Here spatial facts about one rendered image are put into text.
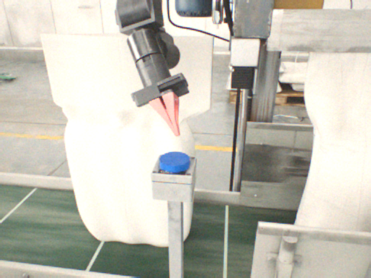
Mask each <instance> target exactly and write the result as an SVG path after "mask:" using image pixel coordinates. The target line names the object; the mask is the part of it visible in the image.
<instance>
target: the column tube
mask: <svg viewBox="0 0 371 278"><path fill-rule="evenodd" d="M262 43H263V44H264V46H263V45H262ZM265 44H266V42H260V47H259V55H258V67H257V69H258V71H257V82H256V89H255V95H258V97H257V98H252V106H251V122H263V123H270V122H271V117H272V103H273V98H274V93H275V84H276V74H277V69H278V60H279V55H280V52H279V51H267V49H266V48H265ZM248 94H249V90H248V89H244V94H243V91H242V99H241V113H240V121H239V136H238V150H237V158H236V166H235V180H234V192H236V193H239V187H240V177H241V162H242V156H243V141H244V136H245V135H244V134H245V127H246V110H247V102H248Z"/></svg>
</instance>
